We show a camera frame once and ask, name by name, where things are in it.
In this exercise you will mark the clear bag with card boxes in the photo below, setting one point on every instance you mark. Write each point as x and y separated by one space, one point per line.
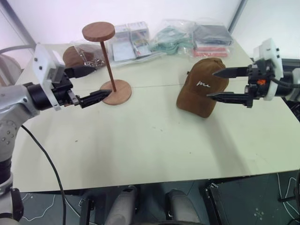
131 44

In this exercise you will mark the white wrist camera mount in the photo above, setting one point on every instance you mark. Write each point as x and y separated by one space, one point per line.
269 48
42 61

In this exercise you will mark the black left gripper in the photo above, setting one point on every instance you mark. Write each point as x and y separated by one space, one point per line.
61 87

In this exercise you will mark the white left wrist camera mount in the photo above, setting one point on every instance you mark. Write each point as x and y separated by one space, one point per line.
42 61

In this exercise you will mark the dark rounded grey robot leg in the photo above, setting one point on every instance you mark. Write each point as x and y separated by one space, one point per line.
123 206
180 208

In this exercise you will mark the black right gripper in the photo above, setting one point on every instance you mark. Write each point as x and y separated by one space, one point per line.
257 73

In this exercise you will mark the red flat package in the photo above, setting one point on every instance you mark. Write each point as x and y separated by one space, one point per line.
209 51

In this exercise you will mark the black metal table frame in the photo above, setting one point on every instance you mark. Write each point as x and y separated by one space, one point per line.
216 204

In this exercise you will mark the wooden hat stand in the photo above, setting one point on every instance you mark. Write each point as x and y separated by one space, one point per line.
117 92

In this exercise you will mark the black metal table leg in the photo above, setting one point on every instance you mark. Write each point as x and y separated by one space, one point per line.
85 211

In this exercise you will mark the black box in clear bag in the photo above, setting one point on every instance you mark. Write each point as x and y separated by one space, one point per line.
212 34

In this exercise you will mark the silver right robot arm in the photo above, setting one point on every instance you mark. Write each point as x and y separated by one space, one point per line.
293 92

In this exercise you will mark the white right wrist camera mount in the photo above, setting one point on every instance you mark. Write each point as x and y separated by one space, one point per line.
269 48

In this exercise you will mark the beige rounded chair back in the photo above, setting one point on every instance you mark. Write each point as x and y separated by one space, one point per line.
9 70

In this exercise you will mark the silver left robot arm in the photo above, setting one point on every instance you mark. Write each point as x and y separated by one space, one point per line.
14 98

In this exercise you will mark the brown cap with white script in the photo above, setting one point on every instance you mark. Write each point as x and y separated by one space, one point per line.
199 93

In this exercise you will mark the white curved pipe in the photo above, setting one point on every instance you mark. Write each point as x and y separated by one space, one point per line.
14 48

